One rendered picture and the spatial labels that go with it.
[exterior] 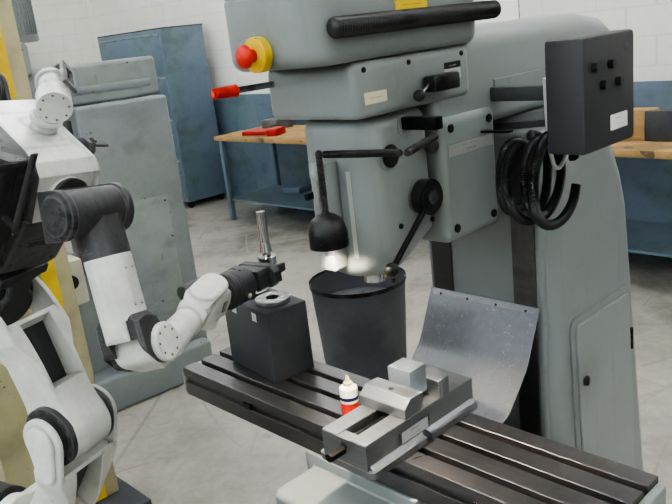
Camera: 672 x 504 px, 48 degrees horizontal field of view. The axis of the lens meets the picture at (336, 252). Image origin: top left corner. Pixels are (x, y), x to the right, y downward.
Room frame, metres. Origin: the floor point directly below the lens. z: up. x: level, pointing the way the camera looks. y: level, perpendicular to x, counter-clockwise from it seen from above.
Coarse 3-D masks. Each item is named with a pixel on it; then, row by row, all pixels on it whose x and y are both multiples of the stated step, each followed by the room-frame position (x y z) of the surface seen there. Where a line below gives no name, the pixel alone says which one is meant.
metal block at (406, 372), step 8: (400, 360) 1.48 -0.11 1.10; (408, 360) 1.48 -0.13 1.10; (392, 368) 1.45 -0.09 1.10; (400, 368) 1.44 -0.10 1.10; (408, 368) 1.44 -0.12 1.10; (416, 368) 1.43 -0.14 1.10; (424, 368) 1.45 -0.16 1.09; (392, 376) 1.45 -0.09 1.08; (400, 376) 1.44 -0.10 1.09; (408, 376) 1.42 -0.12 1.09; (416, 376) 1.43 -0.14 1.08; (424, 376) 1.45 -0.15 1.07; (400, 384) 1.44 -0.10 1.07; (408, 384) 1.42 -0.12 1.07; (416, 384) 1.43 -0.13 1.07; (424, 384) 1.45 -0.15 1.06
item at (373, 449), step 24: (432, 384) 1.44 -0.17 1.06; (456, 384) 1.49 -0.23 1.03; (360, 408) 1.43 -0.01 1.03; (432, 408) 1.41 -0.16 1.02; (456, 408) 1.47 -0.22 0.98; (336, 432) 1.34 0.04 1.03; (360, 432) 1.35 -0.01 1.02; (384, 432) 1.32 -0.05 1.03; (408, 432) 1.36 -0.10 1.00; (432, 432) 1.39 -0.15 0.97; (360, 456) 1.29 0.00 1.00; (384, 456) 1.31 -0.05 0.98; (408, 456) 1.33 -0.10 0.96
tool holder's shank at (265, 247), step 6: (264, 210) 1.82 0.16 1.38; (258, 216) 1.81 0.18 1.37; (264, 216) 1.81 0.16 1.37; (258, 222) 1.81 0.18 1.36; (264, 222) 1.81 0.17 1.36; (258, 228) 1.81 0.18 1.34; (264, 228) 1.81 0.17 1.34; (264, 234) 1.81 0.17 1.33; (264, 240) 1.81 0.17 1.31; (264, 246) 1.80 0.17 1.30; (270, 246) 1.81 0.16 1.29; (264, 252) 1.80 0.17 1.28; (270, 252) 1.81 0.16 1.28
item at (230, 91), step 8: (216, 88) 1.40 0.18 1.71; (224, 88) 1.41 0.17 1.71; (232, 88) 1.42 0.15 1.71; (240, 88) 1.43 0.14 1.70; (248, 88) 1.45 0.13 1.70; (256, 88) 1.46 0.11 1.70; (264, 88) 1.47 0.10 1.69; (216, 96) 1.39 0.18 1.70; (224, 96) 1.40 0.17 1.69; (232, 96) 1.42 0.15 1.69
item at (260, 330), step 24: (240, 312) 1.84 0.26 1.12; (264, 312) 1.75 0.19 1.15; (288, 312) 1.77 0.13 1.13; (240, 336) 1.86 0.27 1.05; (264, 336) 1.75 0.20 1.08; (288, 336) 1.77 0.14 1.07; (240, 360) 1.87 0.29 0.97; (264, 360) 1.77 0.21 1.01; (288, 360) 1.76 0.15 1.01; (312, 360) 1.80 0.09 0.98
